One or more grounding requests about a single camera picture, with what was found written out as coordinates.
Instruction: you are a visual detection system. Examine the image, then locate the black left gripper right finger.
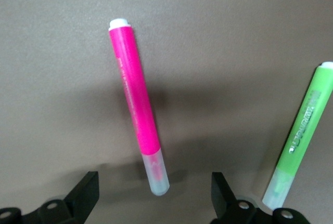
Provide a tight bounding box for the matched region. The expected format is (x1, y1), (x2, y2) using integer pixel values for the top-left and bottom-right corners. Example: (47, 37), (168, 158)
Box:
(211, 172), (313, 224)

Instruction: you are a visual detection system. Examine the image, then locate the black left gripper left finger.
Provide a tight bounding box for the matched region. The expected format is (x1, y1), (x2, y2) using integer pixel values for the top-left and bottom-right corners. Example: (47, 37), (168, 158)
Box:
(0, 171), (100, 224)

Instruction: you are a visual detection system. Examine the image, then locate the pink marker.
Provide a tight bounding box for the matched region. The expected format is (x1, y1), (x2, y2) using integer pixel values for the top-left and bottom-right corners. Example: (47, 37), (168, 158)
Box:
(108, 18), (170, 196)

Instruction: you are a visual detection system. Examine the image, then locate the green marker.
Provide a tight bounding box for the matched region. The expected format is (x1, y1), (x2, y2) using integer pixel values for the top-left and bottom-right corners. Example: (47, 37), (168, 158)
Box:
(262, 61), (333, 209)

